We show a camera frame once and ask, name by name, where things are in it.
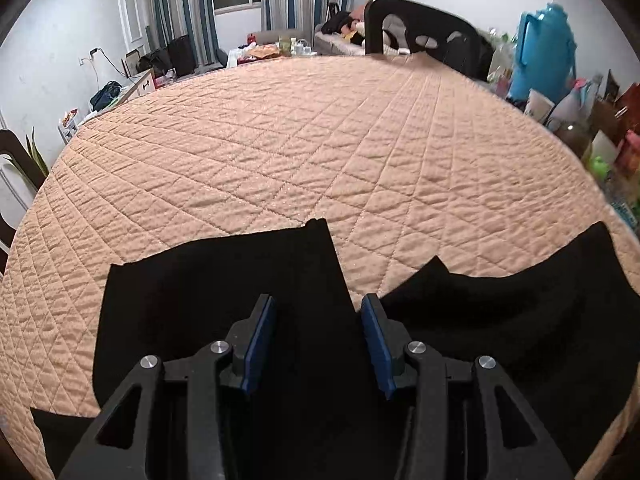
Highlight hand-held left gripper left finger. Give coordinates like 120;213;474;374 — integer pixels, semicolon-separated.
59;294;278;480

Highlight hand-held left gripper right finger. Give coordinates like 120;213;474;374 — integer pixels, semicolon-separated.
361;294;574;480

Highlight black pants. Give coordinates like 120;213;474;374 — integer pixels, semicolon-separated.
31;217;640;480

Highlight peach quilted blanket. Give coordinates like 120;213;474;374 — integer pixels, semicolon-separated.
0;55;640;480

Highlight white desk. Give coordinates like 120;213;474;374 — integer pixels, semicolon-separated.
112;67;176;108

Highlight white paper cup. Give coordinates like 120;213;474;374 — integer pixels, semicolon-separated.
525;89;556;125

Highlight green potted plant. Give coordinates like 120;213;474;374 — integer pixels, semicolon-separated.
19;127;52;187

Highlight dark handbag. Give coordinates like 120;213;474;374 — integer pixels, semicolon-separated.
90;81;123;112

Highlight cluttered low table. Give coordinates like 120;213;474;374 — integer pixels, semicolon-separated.
227;32;316;67

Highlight black bags by curtain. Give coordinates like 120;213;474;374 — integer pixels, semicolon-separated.
137;35;197;79

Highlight grey sofa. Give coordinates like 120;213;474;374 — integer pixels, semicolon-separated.
314;7;401;58

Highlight black plastic chair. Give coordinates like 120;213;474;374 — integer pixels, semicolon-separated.
0;129;49;273
364;0;495;82

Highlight blue thermos jug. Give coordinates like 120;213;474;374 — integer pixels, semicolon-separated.
509;3;579;104

